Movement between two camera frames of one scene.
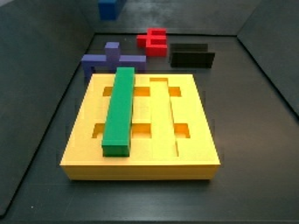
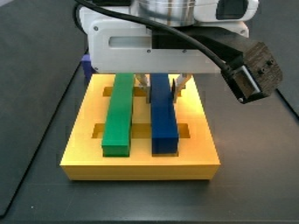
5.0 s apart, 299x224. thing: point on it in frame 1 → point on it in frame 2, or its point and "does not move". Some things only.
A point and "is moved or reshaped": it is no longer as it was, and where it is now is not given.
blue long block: (107, 10) is moved or reshaped
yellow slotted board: (172, 145) does not move
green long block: (116, 143) does not move
